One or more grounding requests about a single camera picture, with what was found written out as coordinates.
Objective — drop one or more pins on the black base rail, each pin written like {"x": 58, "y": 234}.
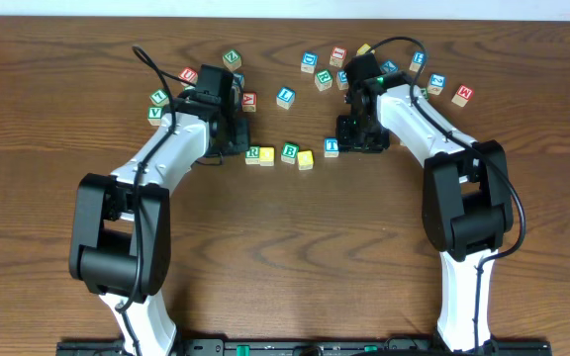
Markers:
{"x": 394, "y": 346}

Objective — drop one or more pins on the blue L wooden block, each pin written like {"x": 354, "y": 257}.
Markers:
{"x": 285, "y": 98}

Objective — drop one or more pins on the green B wooden block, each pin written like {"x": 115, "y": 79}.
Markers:
{"x": 289, "y": 153}

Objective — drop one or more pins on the red M wooden block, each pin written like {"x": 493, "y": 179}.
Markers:
{"x": 462, "y": 96}

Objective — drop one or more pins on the blue D wooden block upper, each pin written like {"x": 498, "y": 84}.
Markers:
{"x": 309, "y": 62}

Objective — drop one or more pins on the green r wooden block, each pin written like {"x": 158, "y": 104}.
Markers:
{"x": 252, "y": 155}
{"x": 323, "y": 80}

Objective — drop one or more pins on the red U wooden block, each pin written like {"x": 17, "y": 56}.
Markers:
{"x": 188, "y": 76}

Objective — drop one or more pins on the blue D wooden block lower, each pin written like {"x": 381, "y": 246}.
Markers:
{"x": 341, "y": 80}

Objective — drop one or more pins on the blue H wooden block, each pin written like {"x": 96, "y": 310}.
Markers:
{"x": 418, "y": 60}

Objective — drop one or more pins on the red I wooden block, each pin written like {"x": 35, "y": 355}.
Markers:
{"x": 338, "y": 56}

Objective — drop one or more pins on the red A wooden block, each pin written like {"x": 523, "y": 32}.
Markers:
{"x": 249, "y": 102}

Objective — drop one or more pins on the blue d wooden block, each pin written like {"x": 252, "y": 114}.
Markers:
{"x": 309, "y": 62}
{"x": 341, "y": 80}

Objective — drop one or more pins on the yellow O wooden block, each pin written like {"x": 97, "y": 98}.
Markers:
{"x": 266, "y": 156}
{"x": 305, "y": 160}

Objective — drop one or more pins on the green L wooden block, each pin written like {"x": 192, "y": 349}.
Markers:
{"x": 159, "y": 98}

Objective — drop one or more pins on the green block near top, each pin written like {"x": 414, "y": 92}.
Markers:
{"x": 232, "y": 60}

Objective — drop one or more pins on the blue 2 wooden block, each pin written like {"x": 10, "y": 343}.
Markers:
{"x": 436, "y": 84}

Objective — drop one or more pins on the blue T wooden block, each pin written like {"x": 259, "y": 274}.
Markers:
{"x": 331, "y": 148}

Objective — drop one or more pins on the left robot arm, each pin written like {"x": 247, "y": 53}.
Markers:
{"x": 121, "y": 237}

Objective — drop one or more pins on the yellow top wooden block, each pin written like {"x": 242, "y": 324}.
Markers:
{"x": 364, "y": 49}

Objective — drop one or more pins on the blue P wooden block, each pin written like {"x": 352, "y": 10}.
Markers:
{"x": 239, "y": 79}

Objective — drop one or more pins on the blue X wooden block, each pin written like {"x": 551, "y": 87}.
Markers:
{"x": 389, "y": 67}

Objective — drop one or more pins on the green V wooden block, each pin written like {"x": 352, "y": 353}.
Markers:
{"x": 154, "y": 116}

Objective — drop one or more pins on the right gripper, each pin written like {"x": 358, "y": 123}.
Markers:
{"x": 346, "y": 142}

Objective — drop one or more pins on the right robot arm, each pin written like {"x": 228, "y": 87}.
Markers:
{"x": 466, "y": 208}

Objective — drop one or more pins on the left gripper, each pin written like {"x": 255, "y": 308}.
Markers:
{"x": 236, "y": 136}

